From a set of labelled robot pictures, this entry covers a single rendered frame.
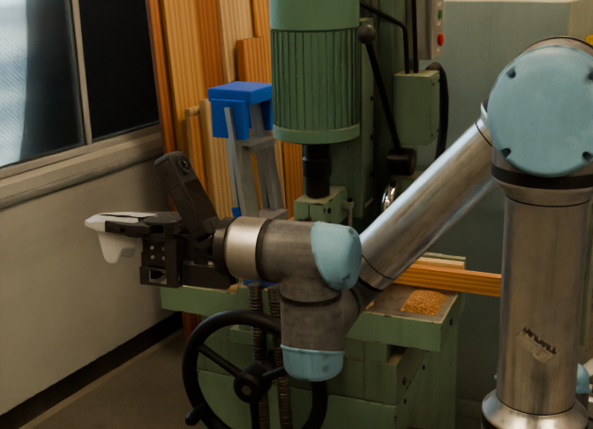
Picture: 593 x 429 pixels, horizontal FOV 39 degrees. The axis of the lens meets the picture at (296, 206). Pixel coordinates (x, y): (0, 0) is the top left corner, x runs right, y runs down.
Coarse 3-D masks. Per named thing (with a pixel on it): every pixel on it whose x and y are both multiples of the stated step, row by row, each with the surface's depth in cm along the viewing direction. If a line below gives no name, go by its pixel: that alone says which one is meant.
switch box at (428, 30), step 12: (408, 0) 182; (420, 0) 181; (432, 0) 180; (408, 12) 183; (420, 12) 182; (432, 12) 181; (408, 24) 184; (420, 24) 183; (432, 24) 182; (408, 36) 185; (420, 36) 184; (432, 36) 183; (420, 48) 184; (432, 48) 184
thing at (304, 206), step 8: (336, 192) 176; (344, 192) 179; (296, 200) 171; (304, 200) 171; (312, 200) 171; (320, 200) 171; (328, 200) 171; (336, 200) 175; (296, 208) 171; (304, 208) 170; (312, 208) 170; (320, 208) 169; (328, 208) 170; (336, 208) 175; (296, 216) 172; (304, 216) 171; (312, 216) 170; (320, 216) 169; (328, 216) 171; (336, 216) 176; (344, 216) 180
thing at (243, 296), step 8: (240, 288) 157; (264, 288) 156; (240, 296) 157; (248, 296) 156; (264, 296) 155; (240, 304) 158; (248, 304) 157; (264, 304) 155; (264, 312) 156; (240, 328) 159; (248, 328) 158
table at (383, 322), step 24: (168, 288) 175; (192, 288) 173; (408, 288) 169; (192, 312) 174; (216, 312) 172; (384, 312) 158; (408, 312) 158; (456, 312) 166; (240, 336) 160; (360, 336) 160; (384, 336) 158; (408, 336) 157; (432, 336) 155
